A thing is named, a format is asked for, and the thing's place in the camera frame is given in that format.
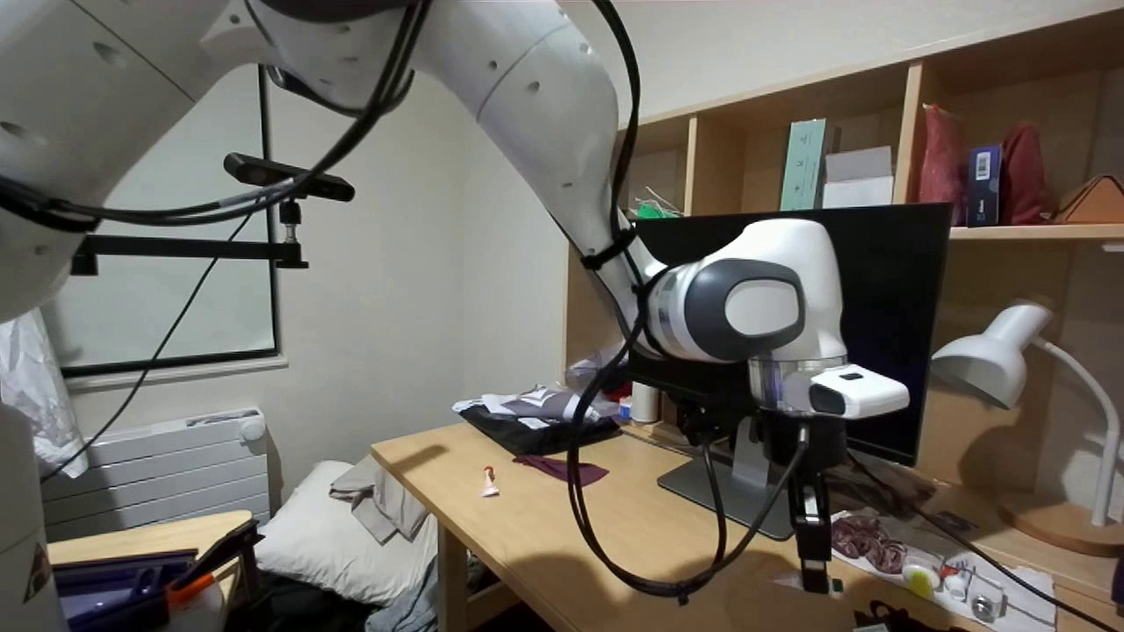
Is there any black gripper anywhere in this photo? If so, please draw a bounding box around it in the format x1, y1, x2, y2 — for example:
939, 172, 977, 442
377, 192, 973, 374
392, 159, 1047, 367
768, 414, 850, 595

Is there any purple towel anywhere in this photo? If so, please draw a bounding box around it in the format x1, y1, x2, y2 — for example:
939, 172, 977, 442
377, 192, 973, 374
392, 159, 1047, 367
514, 450, 610, 489

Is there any dark patterned cloth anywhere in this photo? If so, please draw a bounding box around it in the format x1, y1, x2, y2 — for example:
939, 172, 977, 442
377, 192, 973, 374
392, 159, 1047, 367
826, 506, 910, 575

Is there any grey monitor stand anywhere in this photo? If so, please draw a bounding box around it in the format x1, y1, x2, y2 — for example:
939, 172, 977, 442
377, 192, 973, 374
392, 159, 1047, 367
657, 416, 810, 544

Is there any yellow green ball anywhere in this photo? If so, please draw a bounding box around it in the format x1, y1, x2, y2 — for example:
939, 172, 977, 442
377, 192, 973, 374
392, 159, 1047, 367
900, 561, 941, 599

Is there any white paper sheet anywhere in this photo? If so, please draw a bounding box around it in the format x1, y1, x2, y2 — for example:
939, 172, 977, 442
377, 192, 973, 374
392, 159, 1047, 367
768, 542, 1064, 632

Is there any white cup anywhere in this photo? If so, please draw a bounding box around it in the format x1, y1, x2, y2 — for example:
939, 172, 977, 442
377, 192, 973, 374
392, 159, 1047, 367
627, 378, 660, 428

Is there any black computer monitor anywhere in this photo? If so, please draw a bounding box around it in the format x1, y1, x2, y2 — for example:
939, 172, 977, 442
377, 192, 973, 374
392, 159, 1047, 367
627, 203, 955, 468

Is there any white desk lamp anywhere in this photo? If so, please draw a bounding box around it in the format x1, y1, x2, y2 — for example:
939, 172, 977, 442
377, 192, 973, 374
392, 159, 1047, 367
928, 299, 1124, 557

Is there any black cloth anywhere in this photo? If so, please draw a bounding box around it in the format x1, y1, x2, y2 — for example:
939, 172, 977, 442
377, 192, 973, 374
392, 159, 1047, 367
458, 399, 624, 458

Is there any pale folded cloth pile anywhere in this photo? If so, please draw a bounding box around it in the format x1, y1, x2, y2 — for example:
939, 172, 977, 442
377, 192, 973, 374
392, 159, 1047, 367
452, 382, 624, 431

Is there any white book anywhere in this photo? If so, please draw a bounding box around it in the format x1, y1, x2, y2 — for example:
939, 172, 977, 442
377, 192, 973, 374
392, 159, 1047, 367
819, 141, 900, 209

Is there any teal book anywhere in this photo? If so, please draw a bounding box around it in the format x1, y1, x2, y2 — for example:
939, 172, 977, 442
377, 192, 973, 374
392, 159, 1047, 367
778, 117, 829, 214

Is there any blue striped cloth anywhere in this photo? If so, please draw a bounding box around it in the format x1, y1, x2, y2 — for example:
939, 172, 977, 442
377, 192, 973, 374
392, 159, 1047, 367
398, 546, 446, 632

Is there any blue box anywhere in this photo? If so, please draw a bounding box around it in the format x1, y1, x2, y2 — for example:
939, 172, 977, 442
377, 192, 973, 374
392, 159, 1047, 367
963, 141, 1008, 228

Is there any red book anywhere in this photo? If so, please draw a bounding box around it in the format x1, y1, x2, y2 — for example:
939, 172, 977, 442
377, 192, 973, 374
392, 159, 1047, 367
913, 100, 970, 209

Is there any grey folded cloth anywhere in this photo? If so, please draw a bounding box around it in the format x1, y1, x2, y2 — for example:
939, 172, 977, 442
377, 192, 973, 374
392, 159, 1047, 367
325, 454, 437, 546

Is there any dark red pouch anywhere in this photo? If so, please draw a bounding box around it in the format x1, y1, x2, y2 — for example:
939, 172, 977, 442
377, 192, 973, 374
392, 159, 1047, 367
997, 118, 1055, 226

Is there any wooden bookshelf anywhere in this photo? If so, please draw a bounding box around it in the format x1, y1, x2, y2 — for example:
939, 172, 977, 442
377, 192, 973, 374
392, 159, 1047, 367
561, 9, 1124, 531

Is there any brown leather item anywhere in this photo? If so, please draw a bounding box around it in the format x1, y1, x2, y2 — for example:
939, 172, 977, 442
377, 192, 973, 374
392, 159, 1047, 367
1050, 172, 1124, 228

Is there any white pillow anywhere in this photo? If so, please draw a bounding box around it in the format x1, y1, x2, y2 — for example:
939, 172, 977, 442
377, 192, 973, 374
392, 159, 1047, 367
254, 455, 442, 607

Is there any black orange clamp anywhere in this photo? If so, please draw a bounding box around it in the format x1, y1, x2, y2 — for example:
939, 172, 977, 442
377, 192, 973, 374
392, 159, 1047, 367
163, 515, 262, 611

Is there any white radiator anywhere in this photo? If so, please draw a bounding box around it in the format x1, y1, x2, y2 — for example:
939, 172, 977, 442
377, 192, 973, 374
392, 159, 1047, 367
38, 402, 275, 544

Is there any small light wooden table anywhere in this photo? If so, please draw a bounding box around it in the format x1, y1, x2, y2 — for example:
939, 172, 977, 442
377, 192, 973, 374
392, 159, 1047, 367
47, 506, 261, 632

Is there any black framed window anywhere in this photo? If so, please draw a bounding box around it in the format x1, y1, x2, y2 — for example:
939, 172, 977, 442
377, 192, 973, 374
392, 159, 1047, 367
47, 62, 284, 378

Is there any purple plastic case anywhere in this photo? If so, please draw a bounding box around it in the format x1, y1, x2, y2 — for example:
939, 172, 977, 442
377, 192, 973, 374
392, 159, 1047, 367
53, 553, 205, 627

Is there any white plastic bag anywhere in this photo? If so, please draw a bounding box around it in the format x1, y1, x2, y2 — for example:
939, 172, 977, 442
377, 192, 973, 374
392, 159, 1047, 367
0, 307, 91, 483

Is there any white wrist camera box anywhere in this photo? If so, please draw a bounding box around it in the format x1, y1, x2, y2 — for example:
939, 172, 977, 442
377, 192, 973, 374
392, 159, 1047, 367
803, 362, 913, 420

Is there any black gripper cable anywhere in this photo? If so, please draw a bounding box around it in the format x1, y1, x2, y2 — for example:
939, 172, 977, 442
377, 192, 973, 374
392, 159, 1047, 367
561, 0, 823, 604

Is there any black bar camera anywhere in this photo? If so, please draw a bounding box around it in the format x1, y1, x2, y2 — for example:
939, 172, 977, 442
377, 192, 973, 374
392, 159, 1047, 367
222, 149, 357, 203

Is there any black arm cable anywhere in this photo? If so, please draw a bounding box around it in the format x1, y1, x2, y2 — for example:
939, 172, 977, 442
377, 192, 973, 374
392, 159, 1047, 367
0, 0, 433, 233

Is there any black camera arm mount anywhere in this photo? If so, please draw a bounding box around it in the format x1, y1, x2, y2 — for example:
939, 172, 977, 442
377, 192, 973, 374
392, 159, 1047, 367
67, 195, 311, 278

